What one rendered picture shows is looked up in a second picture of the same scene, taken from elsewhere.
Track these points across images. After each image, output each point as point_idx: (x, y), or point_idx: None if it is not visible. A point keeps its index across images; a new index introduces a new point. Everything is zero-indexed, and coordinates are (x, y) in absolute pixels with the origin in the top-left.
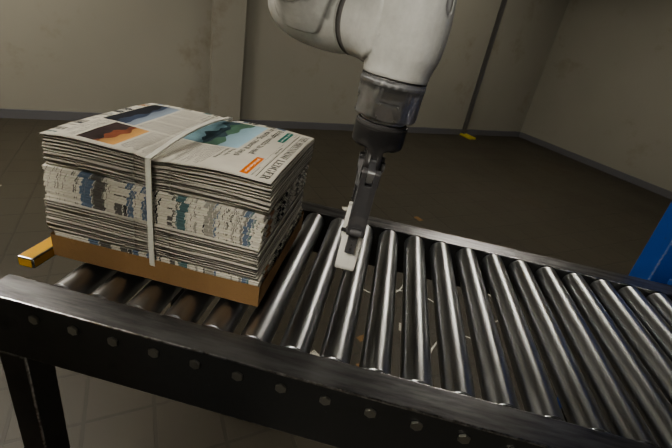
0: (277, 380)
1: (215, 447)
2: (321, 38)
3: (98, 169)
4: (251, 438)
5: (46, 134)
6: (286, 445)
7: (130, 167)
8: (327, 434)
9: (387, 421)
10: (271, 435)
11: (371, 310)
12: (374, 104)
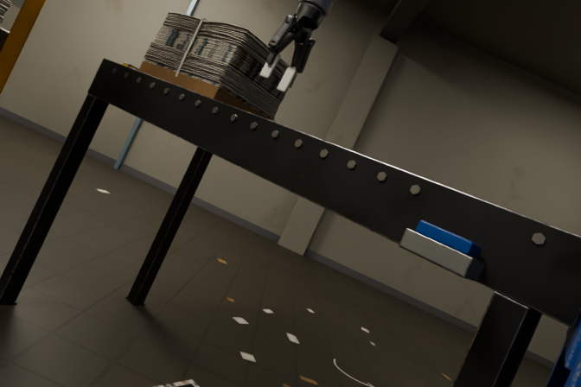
0: (198, 98)
1: (126, 333)
2: None
3: (181, 27)
4: (156, 347)
5: (170, 12)
6: (178, 367)
7: (194, 25)
8: (207, 139)
9: (240, 124)
10: (172, 357)
11: None
12: None
